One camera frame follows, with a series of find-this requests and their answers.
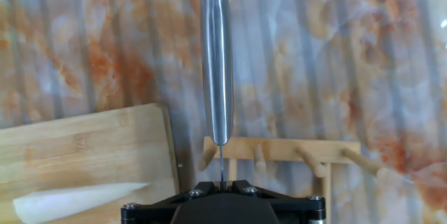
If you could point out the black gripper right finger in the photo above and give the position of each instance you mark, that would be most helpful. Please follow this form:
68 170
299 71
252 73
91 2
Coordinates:
300 211

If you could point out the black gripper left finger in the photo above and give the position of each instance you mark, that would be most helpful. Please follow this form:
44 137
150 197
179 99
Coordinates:
150 211

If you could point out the steel cleaver knife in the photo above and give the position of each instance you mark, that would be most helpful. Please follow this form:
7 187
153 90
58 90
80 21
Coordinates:
216 60

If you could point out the tapered white radish piece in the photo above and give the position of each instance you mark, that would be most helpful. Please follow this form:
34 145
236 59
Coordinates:
70 201

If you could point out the wooden peg rack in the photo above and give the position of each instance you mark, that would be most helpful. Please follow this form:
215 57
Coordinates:
279 149

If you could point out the wooden cutting board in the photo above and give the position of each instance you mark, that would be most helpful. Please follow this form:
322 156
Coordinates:
87 147

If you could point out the marble pattern plastic mat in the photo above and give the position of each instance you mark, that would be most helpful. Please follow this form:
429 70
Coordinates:
349 60

